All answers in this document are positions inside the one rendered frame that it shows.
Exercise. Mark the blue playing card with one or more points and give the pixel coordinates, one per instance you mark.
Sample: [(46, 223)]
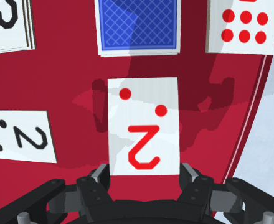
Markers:
[(138, 26)]

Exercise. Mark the dark red play mat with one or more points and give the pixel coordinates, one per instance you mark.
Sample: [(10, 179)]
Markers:
[(66, 76), (254, 102)]

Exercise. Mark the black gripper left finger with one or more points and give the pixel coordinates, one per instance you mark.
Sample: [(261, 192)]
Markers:
[(88, 196)]

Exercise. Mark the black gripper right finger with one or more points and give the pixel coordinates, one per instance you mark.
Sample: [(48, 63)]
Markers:
[(197, 191)]

